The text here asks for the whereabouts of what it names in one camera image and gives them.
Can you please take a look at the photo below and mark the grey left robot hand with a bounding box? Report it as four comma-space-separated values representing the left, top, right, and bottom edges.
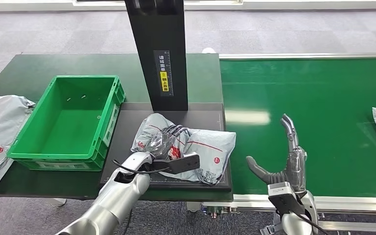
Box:
144, 124, 190, 161

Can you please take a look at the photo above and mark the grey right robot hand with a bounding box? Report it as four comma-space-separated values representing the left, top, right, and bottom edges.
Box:
245, 114, 308, 197

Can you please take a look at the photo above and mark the white plastic package red print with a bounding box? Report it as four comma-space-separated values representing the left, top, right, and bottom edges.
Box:
130, 113, 236, 186

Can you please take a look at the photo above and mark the green conveyor belt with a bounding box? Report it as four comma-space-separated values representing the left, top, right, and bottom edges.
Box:
219, 57, 376, 198

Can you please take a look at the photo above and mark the metal conveyor drive unit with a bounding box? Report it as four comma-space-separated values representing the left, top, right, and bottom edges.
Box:
204, 205, 239, 217

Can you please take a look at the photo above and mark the crumpled grey white package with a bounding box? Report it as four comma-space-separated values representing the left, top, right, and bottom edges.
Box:
0, 94, 36, 181

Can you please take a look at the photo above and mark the black yellow column label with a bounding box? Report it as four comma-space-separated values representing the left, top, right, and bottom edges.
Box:
153, 49, 174, 97

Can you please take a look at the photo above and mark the green plastic crate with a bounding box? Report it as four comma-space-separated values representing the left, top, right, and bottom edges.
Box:
7, 75, 126, 172

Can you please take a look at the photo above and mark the black scanner column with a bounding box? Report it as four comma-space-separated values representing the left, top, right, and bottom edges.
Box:
124, 0, 189, 112

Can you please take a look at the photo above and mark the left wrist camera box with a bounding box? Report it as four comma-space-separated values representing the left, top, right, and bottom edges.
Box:
152, 153, 201, 175

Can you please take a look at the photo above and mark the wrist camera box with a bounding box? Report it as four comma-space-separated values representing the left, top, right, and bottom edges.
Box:
152, 153, 201, 175
267, 181, 306, 218

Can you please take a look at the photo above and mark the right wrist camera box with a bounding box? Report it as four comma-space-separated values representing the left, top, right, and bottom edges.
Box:
267, 181, 306, 218

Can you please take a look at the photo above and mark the black scanner base plate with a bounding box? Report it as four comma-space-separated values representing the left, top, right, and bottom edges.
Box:
99, 102, 233, 191

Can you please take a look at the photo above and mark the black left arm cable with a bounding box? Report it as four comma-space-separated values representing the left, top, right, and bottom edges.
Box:
112, 159, 169, 176

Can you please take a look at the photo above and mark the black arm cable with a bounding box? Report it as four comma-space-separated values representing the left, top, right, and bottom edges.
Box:
112, 159, 169, 176
291, 211, 330, 235

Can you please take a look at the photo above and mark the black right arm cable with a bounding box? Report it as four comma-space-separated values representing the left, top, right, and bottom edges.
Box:
291, 211, 330, 235

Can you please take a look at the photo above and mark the aluminium conveyor frame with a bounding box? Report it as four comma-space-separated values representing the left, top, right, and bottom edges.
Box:
188, 52, 376, 235

